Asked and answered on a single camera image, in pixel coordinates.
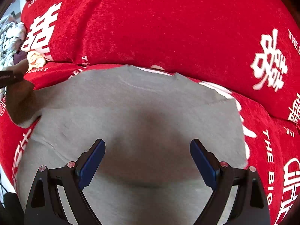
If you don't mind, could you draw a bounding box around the red printed blanket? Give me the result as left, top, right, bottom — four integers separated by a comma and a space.
0, 0, 300, 225

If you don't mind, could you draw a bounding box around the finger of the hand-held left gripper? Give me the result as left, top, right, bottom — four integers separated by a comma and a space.
0, 70, 24, 88

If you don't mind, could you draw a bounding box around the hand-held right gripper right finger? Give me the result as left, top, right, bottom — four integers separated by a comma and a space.
190, 139, 270, 225

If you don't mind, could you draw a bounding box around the light grey small garment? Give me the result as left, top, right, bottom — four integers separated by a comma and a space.
16, 64, 249, 225

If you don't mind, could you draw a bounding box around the dark purple cloth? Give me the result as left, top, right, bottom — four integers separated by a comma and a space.
13, 51, 29, 65

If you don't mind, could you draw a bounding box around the cream crumpled cloth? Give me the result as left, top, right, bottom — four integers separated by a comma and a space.
26, 50, 46, 72

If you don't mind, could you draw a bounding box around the white patterned bedding pile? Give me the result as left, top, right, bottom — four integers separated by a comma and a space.
0, 14, 26, 68

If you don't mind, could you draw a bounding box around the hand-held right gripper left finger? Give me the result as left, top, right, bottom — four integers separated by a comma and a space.
25, 139, 106, 225

